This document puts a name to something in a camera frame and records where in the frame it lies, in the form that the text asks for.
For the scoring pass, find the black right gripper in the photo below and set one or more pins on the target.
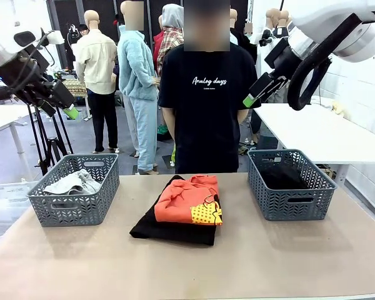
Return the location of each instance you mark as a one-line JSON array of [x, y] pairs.
[[265, 86]]

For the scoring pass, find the cream shirt mannequin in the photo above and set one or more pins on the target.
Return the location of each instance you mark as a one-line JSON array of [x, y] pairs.
[[97, 62]]

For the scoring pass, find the black camera tripod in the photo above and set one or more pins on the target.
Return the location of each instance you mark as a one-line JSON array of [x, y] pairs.
[[45, 147]]

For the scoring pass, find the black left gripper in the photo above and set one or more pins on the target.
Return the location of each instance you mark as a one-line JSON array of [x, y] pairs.
[[57, 93]]

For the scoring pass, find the long white side table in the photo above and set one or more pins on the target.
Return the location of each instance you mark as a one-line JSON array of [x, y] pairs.
[[318, 137]]

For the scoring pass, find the white coat mannequin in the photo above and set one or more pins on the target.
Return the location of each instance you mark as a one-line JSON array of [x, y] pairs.
[[259, 59]]

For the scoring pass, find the person in black T-shirt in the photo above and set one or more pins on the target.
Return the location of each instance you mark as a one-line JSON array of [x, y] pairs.
[[206, 125]]

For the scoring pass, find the grey T-shirt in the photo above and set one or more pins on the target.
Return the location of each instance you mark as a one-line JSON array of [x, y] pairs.
[[72, 184]]

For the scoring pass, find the person's right forearm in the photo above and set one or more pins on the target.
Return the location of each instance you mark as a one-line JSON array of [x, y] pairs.
[[168, 122]]

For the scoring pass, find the red top mannequin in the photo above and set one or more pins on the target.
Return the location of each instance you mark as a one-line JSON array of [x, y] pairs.
[[156, 47]]

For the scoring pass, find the orange shirt with yellow print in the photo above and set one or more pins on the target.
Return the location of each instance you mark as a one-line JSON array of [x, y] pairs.
[[181, 203]]

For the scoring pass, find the plaid shirt grey hood mannequin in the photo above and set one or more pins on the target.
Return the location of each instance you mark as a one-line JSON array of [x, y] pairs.
[[172, 37]]

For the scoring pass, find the clear plastic storage box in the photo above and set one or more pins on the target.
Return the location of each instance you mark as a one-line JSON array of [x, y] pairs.
[[6, 200]]

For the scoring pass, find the black clothes mannequin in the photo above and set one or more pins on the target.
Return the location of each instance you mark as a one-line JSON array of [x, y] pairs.
[[245, 40]]

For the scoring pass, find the background person with glasses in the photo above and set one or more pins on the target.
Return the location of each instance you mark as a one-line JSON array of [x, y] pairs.
[[82, 29]]

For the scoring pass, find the patterned brown cloth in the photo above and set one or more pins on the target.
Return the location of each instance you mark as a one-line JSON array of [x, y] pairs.
[[75, 88]]

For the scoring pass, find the white table beside tripod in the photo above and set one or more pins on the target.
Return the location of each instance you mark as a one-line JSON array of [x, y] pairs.
[[3, 117]]

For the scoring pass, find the dark jacket mannequin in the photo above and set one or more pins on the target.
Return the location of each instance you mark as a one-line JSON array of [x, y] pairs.
[[284, 20]]

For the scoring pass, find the grey basket without label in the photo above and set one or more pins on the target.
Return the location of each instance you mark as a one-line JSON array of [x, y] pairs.
[[78, 209]]

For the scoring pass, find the black trousers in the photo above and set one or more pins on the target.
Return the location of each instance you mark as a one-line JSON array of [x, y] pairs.
[[282, 178]]

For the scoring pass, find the person's left forearm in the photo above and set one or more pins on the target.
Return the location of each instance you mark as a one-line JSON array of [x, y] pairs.
[[243, 115]]

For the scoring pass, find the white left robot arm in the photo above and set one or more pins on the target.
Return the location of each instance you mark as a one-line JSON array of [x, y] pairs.
[[0, 47]]

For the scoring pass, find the light blue fleece mannequin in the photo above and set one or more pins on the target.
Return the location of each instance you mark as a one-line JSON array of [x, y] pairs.
[[137, 78]]

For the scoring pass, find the black folded shorts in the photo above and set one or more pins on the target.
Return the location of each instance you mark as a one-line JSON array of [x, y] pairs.
[[175, 234]]

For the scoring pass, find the pale yellow cloth lump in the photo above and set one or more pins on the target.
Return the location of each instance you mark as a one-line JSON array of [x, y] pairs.
[[339, 107]]

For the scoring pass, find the grey basket with label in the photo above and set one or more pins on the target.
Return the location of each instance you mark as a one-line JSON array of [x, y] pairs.
[[293, 204]]

